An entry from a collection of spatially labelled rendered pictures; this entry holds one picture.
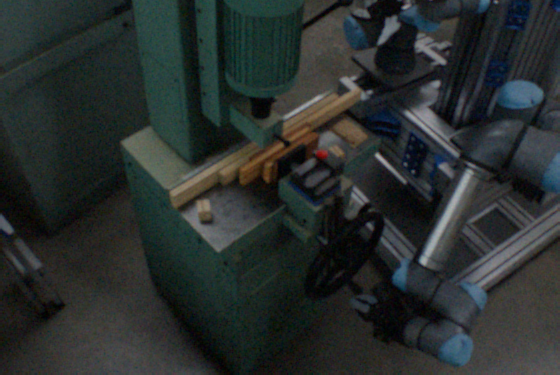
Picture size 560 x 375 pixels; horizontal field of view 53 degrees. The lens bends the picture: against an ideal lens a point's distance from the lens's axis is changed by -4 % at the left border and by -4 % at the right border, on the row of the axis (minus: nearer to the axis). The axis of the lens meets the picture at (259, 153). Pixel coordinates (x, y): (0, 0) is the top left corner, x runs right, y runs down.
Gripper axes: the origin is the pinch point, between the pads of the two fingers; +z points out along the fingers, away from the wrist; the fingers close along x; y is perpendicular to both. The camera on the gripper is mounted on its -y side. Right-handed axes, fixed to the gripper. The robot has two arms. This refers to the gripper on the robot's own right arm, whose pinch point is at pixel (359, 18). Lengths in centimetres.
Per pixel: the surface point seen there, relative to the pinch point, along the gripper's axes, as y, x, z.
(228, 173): -34, 19, 34
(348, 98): -33.6, 19.2, -12.2
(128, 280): -135, 48, 52
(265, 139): -23.7, 15.5, 25.1
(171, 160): -60, 10, 36
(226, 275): -46, 45, 44
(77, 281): -143, 38, 69
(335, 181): -13.1, 32.2, 19.3
